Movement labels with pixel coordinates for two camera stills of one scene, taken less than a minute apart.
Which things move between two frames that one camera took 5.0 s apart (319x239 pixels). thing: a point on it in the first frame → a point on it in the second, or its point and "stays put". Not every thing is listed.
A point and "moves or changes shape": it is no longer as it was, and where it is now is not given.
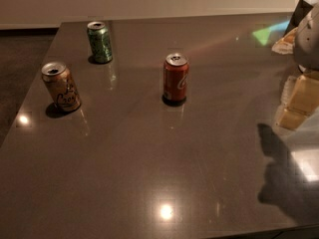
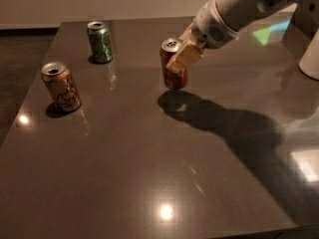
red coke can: [175, 80] moves or changes shape
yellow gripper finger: [301, 94] → [188, 55]
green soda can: [100, 42] stays put
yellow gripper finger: [290, 119] → [187, 36]
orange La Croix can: [60, 84] stays put
